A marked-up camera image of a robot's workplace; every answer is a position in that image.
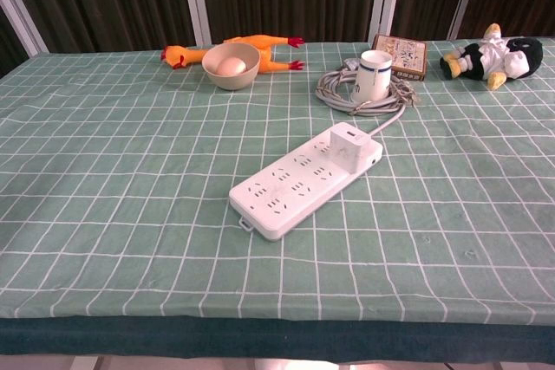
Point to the white power strip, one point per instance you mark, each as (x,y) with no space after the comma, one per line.
(282,196)

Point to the white cube charger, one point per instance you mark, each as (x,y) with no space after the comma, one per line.
(349,153)

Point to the beige bowl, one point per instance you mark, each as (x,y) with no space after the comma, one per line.
(230,82)

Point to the pale egg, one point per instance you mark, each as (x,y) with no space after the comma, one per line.
(231,66)

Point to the white paper cup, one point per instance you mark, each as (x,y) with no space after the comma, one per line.
(370,79)

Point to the yellow rubber chicken toy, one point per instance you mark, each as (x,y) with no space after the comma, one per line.
(182,56)

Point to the green checked tablecloth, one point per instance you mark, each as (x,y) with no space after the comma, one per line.
(130,214)

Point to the brown printed box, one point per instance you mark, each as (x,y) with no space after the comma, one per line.
(407,51)

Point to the black white penguin plush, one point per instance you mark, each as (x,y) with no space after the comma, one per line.
(520,56)

